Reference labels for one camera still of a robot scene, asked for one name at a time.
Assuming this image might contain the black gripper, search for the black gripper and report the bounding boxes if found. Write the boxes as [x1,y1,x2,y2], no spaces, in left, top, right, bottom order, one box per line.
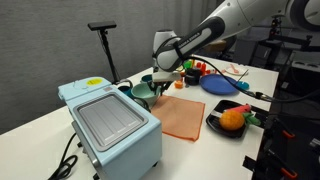
[153,80,175,98]

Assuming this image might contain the mint green bowl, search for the mint green bowl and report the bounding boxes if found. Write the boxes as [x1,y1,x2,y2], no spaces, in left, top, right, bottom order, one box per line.
[130,82,162,108]

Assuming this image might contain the blue plate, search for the blue plate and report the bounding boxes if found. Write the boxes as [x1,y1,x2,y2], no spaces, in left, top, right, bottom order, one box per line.
[199,73,241,96]

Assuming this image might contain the white plate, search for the white plate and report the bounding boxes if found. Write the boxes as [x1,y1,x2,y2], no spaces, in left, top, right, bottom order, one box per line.
[224,64,250,77]

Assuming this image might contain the small orange toy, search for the small orange toy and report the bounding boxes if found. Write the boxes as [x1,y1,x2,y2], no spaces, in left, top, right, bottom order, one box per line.
[173,80,185,90]

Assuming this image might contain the teal toy pot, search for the teal toy pot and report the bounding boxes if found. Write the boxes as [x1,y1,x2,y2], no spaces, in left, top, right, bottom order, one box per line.
[140,73,155,84]

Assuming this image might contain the orange cloth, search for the orange cloth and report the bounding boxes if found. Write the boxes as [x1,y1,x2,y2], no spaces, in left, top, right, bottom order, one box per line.
[150,94,206,143]

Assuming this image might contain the black toy pot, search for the black toy pot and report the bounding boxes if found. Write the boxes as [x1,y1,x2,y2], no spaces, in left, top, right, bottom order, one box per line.
[183,67,203,87]

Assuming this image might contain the dark teal mug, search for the dark teal mug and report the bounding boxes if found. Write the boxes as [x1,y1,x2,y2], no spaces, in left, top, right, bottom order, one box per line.
[116,79,136,100]

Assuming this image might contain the light blue toaster oven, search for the light blue toaster oven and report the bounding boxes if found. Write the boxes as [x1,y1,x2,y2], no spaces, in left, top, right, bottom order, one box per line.
[57,76,163,180]

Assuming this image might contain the black tray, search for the black tray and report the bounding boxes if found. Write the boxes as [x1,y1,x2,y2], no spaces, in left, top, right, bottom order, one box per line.
[205,99,264,139]

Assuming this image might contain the cardboard box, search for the cardboard box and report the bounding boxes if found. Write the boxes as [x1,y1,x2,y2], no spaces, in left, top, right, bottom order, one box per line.
[203,40,229,54]

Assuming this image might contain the orange plush fruit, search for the orange plush fruit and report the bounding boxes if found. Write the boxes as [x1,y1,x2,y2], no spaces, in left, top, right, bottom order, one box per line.
[218,110,246,132]

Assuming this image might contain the pink fork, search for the pink fork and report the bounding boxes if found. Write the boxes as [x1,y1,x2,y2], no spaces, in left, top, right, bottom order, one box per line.
[229,63,240,75]

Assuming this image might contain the watermelon slice plush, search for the watermelon slice plush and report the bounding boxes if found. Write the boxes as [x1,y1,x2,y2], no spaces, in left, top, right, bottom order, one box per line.
[225,104,252,115]

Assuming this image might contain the small teal lid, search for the small teal lid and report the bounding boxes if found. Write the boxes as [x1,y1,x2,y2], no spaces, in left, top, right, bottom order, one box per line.
[236,80,251,91]

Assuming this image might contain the black office chair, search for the black office chair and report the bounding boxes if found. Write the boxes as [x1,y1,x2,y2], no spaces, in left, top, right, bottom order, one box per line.
[202,34,239,63]

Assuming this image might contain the green plush leaves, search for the green plush leaves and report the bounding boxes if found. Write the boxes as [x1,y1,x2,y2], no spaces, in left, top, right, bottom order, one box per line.
[242,112,262,127]

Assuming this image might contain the black tape strip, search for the black tape strip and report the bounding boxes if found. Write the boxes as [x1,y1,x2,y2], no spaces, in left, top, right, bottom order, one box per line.
[242,154,268,172]
[249,105,270,118]

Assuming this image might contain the black robot mounting stand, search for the black robot mounting stand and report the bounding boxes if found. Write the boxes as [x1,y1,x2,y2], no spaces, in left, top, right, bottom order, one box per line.
[255,99,320,180]

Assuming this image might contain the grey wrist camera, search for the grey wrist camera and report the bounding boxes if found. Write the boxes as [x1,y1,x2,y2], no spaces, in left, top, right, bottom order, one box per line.
[152,70,182,84]

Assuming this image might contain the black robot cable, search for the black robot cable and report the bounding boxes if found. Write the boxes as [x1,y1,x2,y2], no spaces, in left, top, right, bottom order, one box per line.
[171,39,320,104]

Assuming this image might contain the black camera on stand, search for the black camera on stand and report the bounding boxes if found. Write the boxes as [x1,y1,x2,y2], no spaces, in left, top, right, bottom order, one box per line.
[87,20,122,85]

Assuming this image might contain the black toaster power cable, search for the black toaster power cable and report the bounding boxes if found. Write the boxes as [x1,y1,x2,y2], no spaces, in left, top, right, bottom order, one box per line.
[48,132,79,180]

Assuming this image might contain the orange handled clamp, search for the orange handled clamp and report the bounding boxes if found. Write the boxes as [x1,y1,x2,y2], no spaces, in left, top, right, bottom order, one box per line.
[279,167,299,180]
[281,129,297,140]

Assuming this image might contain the black metal frame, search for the black metal frame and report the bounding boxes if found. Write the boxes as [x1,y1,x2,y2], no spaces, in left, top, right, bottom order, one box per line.
[259,14,320,54]

